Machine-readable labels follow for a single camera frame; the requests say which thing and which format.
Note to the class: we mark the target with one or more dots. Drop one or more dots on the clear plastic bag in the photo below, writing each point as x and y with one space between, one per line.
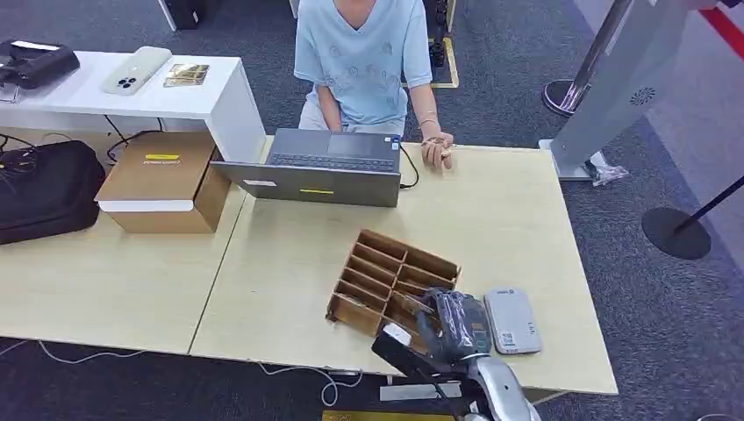
605 172

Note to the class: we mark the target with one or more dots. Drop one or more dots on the black equipment base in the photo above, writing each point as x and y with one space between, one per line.
183 13

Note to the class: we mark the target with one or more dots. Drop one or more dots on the chrome stanchion post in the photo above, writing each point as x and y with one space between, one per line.
561 96

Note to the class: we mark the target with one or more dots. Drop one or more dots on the grey flat card reader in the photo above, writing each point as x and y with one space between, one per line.
512 321

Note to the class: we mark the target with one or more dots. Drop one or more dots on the person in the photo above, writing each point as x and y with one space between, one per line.
363 58

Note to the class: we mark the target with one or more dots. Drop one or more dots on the black case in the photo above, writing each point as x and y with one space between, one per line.
40 64

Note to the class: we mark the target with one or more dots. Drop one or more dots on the white side table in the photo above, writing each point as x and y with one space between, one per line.
221 110

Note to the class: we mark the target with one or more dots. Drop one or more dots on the person's left hand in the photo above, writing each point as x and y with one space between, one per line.
437 150

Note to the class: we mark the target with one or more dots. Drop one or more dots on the brown cardboard box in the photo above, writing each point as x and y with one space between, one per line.
158 180

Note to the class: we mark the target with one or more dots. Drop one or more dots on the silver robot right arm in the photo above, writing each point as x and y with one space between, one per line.
503 392

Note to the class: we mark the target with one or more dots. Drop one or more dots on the red barrier belt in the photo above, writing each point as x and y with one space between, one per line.
726 32

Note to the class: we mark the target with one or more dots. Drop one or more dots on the grey laptop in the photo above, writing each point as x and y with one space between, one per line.
325 180

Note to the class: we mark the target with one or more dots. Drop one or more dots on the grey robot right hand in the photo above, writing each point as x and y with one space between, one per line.
450 328

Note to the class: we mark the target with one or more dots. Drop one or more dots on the pale smartphone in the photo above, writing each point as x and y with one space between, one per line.
136 70

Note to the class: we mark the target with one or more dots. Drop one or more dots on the black stanchion post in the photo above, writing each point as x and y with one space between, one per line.
674 232

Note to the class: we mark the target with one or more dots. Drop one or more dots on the black bag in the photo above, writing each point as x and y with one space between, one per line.
46 192

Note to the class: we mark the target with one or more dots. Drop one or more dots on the grey kiosk stand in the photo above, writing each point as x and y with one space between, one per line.
610 99

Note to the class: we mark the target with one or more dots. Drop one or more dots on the wooden compartment card box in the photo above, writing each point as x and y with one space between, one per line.
378 279

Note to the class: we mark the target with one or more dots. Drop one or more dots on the white power strip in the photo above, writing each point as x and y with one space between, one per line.
412 392

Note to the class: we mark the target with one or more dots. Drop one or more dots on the gold card pack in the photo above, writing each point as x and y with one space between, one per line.
186 75

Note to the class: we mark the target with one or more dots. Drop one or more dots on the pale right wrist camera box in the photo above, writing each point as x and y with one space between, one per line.
398 346

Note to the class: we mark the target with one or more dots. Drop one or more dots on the yellow-edged floor mat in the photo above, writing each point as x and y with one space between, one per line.
450 64

